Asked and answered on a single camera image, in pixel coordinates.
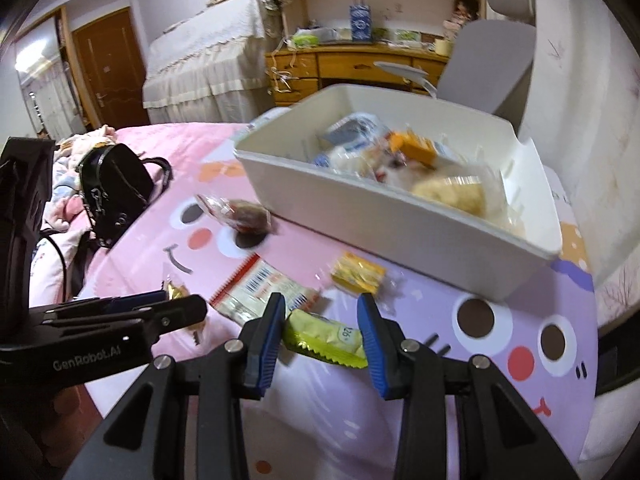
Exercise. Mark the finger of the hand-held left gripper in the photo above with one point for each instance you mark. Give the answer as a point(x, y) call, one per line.
point(170, 312)
point(135, 300)

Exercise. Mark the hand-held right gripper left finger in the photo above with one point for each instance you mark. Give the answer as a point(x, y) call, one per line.
point(273, 340)

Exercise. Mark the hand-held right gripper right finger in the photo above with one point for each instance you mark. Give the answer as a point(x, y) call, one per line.
point(370, 345)

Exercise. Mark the small gold candy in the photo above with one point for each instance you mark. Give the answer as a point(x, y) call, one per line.
point(176, 290)

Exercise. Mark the yellow green snack packet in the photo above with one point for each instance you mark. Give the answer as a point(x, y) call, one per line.
point(325, 337)

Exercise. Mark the white plastic storage box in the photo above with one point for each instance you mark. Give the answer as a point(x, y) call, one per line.
point(400, 230)

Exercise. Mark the clear bag of yellow pastry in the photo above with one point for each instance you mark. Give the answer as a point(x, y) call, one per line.
point(450, 195)

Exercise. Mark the white red striped snack wrapper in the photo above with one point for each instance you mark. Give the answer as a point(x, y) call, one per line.
point(260, 285)

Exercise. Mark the yellow cracker packet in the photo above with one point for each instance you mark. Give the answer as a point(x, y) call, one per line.
point(357, 272)

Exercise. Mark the pile of pastel clothes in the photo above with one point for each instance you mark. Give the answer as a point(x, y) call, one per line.
point(65, 195)

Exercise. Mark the black handbag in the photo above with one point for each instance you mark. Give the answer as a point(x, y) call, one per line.
point(117, 190)

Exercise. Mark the dark round pastry clear wrapper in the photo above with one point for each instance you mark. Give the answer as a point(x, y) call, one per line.
point(247, 215)

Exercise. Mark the cartoon printed blanket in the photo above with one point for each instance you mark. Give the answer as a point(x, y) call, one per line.
point(500, 410)

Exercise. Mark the mirrored wardrobe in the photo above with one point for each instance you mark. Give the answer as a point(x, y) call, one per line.
point(42, 85)

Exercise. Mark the orange label crumb cake pack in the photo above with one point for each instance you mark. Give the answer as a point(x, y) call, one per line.
point(412, 149)

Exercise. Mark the clear tray of yellow cakes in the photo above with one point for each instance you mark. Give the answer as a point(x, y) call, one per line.
point(355, 135)

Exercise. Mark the brown wooden door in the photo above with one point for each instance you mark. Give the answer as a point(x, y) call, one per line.
point(107, 65)

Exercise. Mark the cream pleated piano cover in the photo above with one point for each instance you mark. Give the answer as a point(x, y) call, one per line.
point(200, 60)

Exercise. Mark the white desk lamp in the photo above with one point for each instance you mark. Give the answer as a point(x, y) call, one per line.
point(405, 72)

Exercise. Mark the wooden desk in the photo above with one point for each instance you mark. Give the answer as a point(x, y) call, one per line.
point(345, 65)

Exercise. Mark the grey office chair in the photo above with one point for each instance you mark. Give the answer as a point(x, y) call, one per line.
point(485, 65)

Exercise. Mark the green tissue pack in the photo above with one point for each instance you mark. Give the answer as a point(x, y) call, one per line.
point(305, 38)

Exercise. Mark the cream floral curtain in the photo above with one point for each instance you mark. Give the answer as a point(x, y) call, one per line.
point(590, 135)

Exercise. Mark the blue gift bag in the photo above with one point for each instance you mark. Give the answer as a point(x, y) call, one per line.
point(361, 20)

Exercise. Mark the doll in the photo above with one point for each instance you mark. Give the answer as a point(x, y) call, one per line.
point(457, 17)

